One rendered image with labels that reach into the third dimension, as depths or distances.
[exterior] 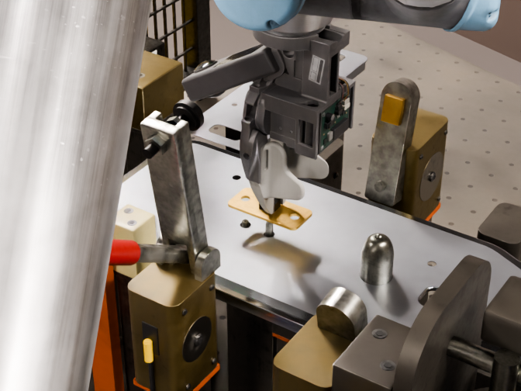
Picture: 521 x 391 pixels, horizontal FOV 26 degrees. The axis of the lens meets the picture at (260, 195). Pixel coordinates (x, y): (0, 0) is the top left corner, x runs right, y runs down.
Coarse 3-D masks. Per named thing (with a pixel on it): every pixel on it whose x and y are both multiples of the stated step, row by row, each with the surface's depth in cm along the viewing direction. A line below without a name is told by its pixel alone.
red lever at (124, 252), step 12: (120, 240) 94; (132, 240) 96; (120, 252) 93; (132, 252) 94; (144, 252) 96; (156, 252) 98; (168, 252) 100; (180, 252) 102; (120, 264) 94; (132, 264) 95
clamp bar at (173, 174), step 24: (144, 120) 94; (168, 120) 96; (192, 120) 96; (144, 144) 96; (168, 144) 94; (168, 168) 96; (192, 168) 97; (168, 192) 98; (192, 192) 98; (168, 216) 100; (192, 216) 99; (168, 240) 103; (192, 240) 101; (192, 264) 103
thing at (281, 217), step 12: (240, 192) 118; (252, 192) 118; (228, 204) 116; (240, 204) 116; (252, 204) 116; (276, 204) 115; (288, 204) 116; (264, 216) 114; (276, 216) 114; (288, 216) 114; (300, 216) 114; (288, 228) 113
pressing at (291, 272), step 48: (192, 144) 132; (144, 192) 124; (336, 192) 124; (240, 240) 116; (288, 240) 116; (336, 240) 116; (432, 240) 116; (480, 240) 117; (240, 288) 110; (288, 288) 110; (384, 288) 110; (432, 288) 110
